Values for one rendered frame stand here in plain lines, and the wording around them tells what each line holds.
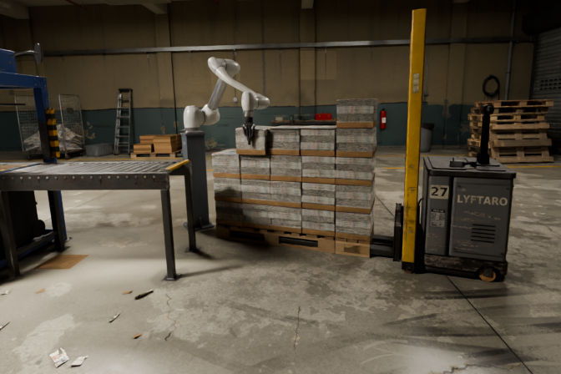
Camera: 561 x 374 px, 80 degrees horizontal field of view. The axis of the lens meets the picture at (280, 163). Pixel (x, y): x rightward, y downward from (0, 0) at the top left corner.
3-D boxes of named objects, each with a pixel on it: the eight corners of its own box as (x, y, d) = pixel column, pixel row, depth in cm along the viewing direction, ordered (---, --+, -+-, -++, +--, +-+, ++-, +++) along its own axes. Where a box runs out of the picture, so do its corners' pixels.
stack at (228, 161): (234, 224, 359) (230, 148, 346) (342, 237, 319) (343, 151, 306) (215, 238, 324) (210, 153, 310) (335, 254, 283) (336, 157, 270)
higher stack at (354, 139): (341, 237, 319) (343, 100, 298) (374, 240, 309) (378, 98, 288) (334, 253, 284) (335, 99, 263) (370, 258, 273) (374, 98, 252)
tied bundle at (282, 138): (283, 149, 327) (283, 125, 323) (312, 150, 316) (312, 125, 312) (268, 154, 292) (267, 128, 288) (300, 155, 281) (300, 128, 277)
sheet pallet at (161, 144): (185, 154, 955) (184, 133, 945) (175, 158, 873) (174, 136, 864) (144, 154, 961) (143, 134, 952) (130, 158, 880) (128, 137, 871)
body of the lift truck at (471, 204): (418, 239, 310) (422, 154, 297) (485, 246, 291) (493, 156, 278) (422, 274, 246) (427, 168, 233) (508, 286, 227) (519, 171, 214)
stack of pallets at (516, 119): (518, 154, 808) (523, 100, 787) (549, 160, 715) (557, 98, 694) (463, 156, 806) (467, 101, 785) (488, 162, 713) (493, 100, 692)
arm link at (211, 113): (194, 118, 354) (211, 118, 370) (201, 128, 347) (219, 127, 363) (219, 54, 311) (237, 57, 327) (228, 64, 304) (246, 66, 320)
